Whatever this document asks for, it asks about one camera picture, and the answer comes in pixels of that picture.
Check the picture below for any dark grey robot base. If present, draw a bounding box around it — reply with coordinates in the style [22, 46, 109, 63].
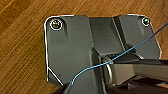
[43, 13, 164, 94]

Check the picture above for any silver base bolt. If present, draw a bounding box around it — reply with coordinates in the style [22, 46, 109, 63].
[49, 18, 64, 31]
[141, 17, 152, 28]

